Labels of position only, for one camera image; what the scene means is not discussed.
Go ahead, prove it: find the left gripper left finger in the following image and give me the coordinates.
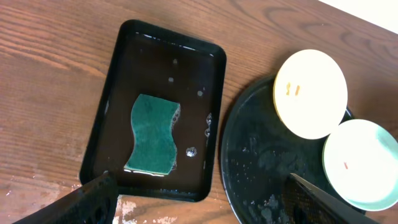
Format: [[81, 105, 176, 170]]
[[15, 172, 119, 224]]

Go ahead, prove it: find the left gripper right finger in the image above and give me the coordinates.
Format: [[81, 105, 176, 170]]
[[282, 173, 377, 224]]

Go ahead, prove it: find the yellow plate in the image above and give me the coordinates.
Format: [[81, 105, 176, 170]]
[[273, 49, 348, 139]]

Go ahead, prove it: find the green yellow sponge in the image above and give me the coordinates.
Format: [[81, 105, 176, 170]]
[[124, 94, 180, 175]]

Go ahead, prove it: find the black rectangular tray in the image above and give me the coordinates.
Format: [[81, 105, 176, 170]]
[[80, 20, 226, 202]]

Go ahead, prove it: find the black round tray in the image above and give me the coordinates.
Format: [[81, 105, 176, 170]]
[[220, 77, 366, 223]]

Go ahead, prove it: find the light green plate front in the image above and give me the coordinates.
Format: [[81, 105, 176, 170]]
[[322, 119, 397, 212]]

